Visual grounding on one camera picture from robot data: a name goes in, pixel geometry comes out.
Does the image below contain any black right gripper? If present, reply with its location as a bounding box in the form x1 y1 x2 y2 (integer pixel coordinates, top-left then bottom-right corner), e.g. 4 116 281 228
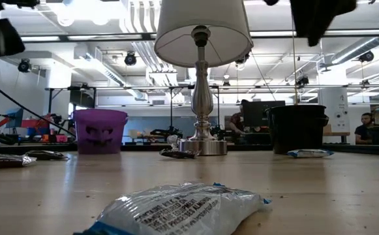
288 0 359 48

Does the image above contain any blue white Hershey's bar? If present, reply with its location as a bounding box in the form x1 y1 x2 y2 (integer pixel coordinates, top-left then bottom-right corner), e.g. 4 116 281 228
73 181 272 235
286 149 335 159

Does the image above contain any white pillar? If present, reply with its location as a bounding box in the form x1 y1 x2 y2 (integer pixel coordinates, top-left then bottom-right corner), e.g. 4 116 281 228
318 87 352 133

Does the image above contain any black monitor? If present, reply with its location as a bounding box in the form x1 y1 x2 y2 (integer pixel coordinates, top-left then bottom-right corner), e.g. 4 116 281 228
242 100 286 128
6 108 24 129

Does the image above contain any black plastic bucket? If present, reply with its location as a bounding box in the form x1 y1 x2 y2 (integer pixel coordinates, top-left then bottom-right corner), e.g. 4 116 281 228
265 104 330 155

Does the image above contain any background wooden desk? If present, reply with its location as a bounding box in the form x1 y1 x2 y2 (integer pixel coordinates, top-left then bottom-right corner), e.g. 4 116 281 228
322 131 352 144

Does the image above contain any person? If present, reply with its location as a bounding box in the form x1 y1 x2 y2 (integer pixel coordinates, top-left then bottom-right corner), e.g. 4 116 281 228
354 112 379 146
228 99 252 144

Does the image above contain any silver table lamp white shade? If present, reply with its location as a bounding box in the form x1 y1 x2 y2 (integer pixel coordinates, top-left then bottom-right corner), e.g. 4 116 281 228
153 0 254 157

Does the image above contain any brown Hershey's chocolate bar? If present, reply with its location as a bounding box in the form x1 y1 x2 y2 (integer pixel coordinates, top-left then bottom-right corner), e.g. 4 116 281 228
24 149 69 161
0 153 37 170
159 148 200 160

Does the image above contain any purple face plastic bucket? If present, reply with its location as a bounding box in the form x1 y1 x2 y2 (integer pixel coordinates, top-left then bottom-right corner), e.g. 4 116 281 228
73 108 129 155

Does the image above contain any red equipment box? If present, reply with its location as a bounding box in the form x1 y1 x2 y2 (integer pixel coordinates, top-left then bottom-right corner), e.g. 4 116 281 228
21 114 52 130

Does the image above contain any thin hanging cable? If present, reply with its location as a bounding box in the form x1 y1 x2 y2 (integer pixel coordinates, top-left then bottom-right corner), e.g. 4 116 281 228
289 35 299 105

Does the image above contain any clear lamp power cord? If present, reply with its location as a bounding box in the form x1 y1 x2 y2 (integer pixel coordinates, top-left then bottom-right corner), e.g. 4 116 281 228
166 134 183 151

